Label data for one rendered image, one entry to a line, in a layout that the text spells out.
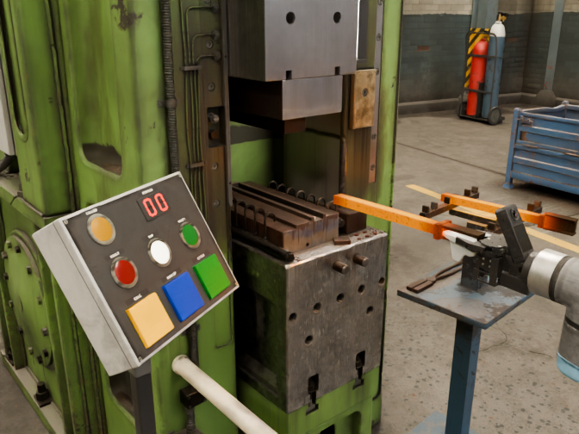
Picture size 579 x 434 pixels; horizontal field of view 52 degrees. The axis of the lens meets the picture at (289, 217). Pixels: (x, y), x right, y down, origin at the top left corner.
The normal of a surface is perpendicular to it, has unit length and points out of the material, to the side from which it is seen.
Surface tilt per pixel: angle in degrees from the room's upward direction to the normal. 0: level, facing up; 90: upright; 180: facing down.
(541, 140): 89
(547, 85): 90
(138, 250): 60
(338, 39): 90
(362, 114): 90
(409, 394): 0
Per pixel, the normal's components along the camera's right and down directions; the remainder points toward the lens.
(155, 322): 0.78, -0.35
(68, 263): -0.43, 0.30
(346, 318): 0.64, 0.25
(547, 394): 0.00, -0.94
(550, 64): -0.88, 0.16
